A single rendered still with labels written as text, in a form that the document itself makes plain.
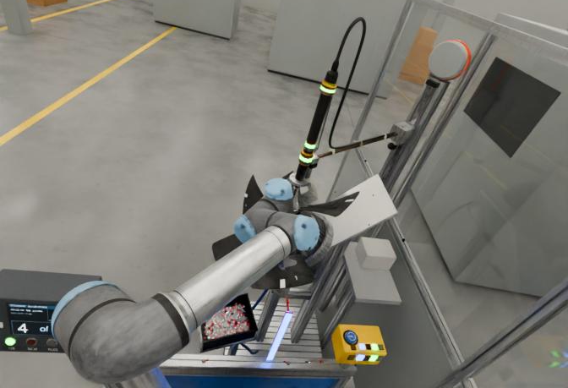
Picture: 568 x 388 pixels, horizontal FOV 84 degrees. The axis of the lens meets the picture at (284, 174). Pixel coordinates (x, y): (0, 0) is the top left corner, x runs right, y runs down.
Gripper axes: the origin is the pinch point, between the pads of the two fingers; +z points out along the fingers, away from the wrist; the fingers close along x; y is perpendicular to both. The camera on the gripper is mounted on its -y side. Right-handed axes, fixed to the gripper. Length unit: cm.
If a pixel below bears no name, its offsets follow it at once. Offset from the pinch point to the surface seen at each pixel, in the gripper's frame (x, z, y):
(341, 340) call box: -14.3, 25.8, 18.1
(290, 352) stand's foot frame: 25, 123, -3
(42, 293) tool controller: -15, -19, -62
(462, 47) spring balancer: 59, -47, 80
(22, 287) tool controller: -13, -20, -68
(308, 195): 55, 19, 16
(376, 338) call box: -13.5, 29.1, 31.2
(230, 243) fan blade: 28.5, 18.2, -22.4
